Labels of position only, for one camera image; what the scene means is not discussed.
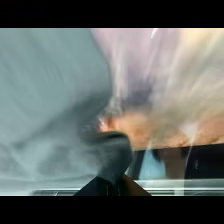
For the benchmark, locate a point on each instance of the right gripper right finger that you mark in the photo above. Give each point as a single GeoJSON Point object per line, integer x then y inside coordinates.
{"type": "Point", "coordinates": [131, 188]}

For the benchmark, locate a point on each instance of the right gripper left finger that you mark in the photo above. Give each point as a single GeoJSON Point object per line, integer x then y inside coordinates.
{"type": "Point", "coordinates": [95, 188]}

